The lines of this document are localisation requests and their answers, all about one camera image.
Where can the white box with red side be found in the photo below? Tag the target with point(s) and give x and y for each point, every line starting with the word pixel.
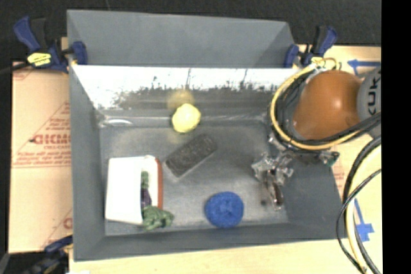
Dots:
pixel 123 189

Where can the brown cardboard board red print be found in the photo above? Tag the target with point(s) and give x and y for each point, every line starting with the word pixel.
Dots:
pixel 38 170

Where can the blue round ball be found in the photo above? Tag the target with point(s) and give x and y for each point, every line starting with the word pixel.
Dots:
pixel 223 209

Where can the grey metal bin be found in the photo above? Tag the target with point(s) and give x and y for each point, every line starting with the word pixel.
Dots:
pixel 244 176

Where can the yellow lemon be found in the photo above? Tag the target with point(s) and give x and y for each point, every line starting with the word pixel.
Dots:
pixel 186 118

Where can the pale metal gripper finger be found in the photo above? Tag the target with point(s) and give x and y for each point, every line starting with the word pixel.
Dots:
pixel 278 197
pixel 265 193

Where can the dark grey flat block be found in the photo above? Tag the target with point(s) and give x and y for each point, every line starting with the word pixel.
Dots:
pixel 190 154

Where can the green and purple toy figure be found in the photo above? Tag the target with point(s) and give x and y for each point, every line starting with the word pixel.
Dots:
pixel 155 218

